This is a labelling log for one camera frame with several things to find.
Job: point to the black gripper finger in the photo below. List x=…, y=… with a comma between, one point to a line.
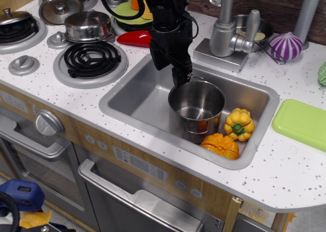
x=159, y=60
x=181, y=75

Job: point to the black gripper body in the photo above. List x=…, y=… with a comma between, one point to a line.
x=175, y=43

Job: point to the tall stainless steel pot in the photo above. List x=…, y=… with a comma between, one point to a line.
x=195, y=110

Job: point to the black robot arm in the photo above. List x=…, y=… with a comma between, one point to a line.
x=166, y=13

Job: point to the stainless steel sink basin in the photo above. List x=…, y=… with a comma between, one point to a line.
x=143, y=99

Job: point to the upside-down steel pot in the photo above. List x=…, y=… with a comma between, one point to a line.
x=89, y=26

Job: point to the flat steel pot lid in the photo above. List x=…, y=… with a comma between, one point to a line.
x=54, y=12

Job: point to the red toy chili pepper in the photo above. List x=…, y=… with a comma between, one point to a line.
x=136, y=38

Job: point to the yellow toy corn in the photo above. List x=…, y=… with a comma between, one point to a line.
x=147, y=15

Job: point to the silver toy faucet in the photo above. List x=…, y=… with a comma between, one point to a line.
x=226, y=49

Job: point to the green toy plate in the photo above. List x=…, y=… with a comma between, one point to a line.
x=125, y=9

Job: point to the black front coil burner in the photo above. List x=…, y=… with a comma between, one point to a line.
x=90, y=65

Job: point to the black coil burner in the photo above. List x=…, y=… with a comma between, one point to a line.
x=90, y=65
x=22, y=35

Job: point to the yellow toy bell pepper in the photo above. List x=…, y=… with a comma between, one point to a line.
x=239, y=125

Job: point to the orange toy pumpkin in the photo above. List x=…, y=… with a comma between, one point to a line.
x=222, y=145

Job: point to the small steel strainer pan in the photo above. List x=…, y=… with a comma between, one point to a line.
x=263, y=37

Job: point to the silver middle stove knob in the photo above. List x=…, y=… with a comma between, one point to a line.
x=58, y=41

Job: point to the purple striped toy onion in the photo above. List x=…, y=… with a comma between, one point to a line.
x=285, y=47

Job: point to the silver oven dial knob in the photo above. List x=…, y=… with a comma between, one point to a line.
x=47, y=124

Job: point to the green plastic cutting board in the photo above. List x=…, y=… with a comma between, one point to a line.
x=301, y=122

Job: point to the silver dishwasher door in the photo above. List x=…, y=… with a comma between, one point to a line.
x=123, y=201

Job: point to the silver front stove knob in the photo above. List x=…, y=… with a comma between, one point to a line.
x=23, y=65

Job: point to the green toy vegetable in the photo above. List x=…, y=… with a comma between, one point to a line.
x=322, y=74

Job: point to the black left coil burner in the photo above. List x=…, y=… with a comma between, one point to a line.
x=22, y=35

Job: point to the silver oven door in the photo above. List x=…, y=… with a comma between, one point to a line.
x=52, y=163

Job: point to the domed steel lid with knob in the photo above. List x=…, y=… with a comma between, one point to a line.
x=9, y=17

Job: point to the blue clamp tool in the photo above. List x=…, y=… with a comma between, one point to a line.
x=27, y=195

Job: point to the yellow tape piece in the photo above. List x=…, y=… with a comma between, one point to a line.
x=34, y=219

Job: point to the grey right support post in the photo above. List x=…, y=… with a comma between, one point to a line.
x=304, y=21

